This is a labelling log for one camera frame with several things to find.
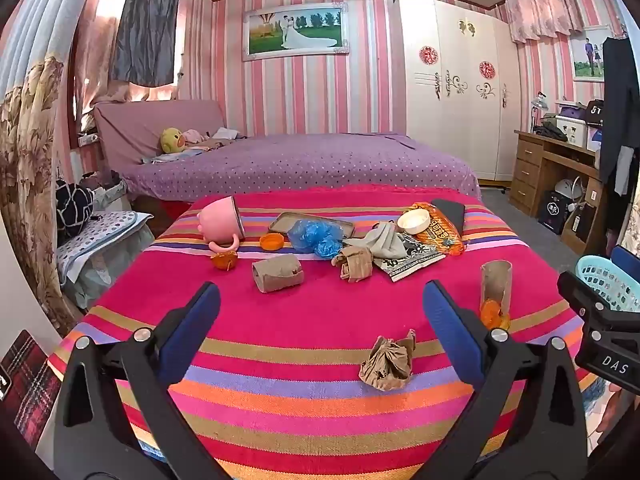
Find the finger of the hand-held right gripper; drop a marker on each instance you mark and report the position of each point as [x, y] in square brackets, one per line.
[575, 290]
[627, 260]

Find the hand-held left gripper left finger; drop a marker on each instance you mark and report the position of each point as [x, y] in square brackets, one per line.
[192, 317]

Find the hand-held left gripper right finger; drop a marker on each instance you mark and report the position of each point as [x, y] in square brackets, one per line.
[450, 317]

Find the light blue plastic basket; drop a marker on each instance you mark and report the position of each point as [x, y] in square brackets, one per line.
[607, 277]

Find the small orange plastic wrapper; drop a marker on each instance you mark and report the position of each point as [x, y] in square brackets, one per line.
[223, 261]
[492, 315]

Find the clear plastic cup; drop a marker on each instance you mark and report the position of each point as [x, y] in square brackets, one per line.
[496, 282]

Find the black and white snack packet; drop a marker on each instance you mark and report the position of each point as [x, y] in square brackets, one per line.
[417, 257]

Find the brown paper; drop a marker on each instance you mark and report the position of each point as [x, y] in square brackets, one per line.
[355, 265]
[387, 362]

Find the orange snack packet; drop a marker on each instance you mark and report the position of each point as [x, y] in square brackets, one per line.
[442, 237]

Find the cardboard tube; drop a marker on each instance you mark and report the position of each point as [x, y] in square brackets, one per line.
[277, 272]

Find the orange bottle cap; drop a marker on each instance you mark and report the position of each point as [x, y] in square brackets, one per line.
[271, 242]

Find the blue plastic bag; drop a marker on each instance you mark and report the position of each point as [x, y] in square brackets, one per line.
[315, 237]

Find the person's right hand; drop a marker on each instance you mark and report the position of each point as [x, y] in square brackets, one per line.
[612, 410]

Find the beige flower print curtain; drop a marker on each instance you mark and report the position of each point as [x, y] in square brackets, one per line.
[631, 225]

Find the black paper bag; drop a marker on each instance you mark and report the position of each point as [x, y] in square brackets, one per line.
[555, 212]

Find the white helmet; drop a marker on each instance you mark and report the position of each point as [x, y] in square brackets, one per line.
[567, 187]

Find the pink mug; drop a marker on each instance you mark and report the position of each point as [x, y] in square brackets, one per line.
[217, 220]

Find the black phone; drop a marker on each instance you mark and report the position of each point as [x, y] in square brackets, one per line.
[450, 210]

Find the polka dot cloth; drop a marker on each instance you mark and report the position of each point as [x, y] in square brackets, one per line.
[100, 232]

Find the striped pink blanket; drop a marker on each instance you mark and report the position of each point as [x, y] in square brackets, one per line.
[320, 320]

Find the wooden desk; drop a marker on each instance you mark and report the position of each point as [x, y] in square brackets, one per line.
[530, 170]

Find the tan phone case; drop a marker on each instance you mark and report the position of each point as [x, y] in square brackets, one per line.
[282, 222]

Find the white storage box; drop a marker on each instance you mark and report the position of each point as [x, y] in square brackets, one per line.
[572, 130]

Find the dark clothes pile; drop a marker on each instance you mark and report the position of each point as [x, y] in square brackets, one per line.
[550, 132]

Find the dark hanging clothes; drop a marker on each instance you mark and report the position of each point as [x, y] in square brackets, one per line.
[620, 110]

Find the purple box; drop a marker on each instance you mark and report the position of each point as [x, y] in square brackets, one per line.
[572, 108]

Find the black and white patterned pillow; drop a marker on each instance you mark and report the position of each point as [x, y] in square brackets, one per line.
[72, 207]

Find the red plaid cloth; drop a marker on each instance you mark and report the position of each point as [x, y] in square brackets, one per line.
[30, 385]

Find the yellow duck plush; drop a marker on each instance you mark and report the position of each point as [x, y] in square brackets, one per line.
[172, 141]

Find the desk lamp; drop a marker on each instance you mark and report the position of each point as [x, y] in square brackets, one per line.
[540, 105]

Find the pink plush toy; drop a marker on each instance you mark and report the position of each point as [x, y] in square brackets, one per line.
[194, 136]

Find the purple dotted bedspread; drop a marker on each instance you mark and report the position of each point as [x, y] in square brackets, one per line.
[310, 165]

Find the mauve bed headboard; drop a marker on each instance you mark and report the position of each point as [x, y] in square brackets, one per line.
[130, 130]

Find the white power strip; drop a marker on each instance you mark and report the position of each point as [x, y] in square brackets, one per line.
[88, 139]

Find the white wardrobe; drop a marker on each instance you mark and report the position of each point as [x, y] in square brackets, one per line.
[455, 110]

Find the framed couple photo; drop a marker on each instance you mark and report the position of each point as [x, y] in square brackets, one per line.
[587, 55]

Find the pink floral valance curtain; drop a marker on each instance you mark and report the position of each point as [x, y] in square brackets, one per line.
[542, 5]

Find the grey window cloth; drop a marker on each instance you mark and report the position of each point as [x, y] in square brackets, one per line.
[145, 30]

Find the pink window curtain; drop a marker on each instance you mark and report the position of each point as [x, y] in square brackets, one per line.
[97, 35]

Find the framed wedding picture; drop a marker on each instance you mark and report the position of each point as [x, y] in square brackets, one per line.
[295, 32]

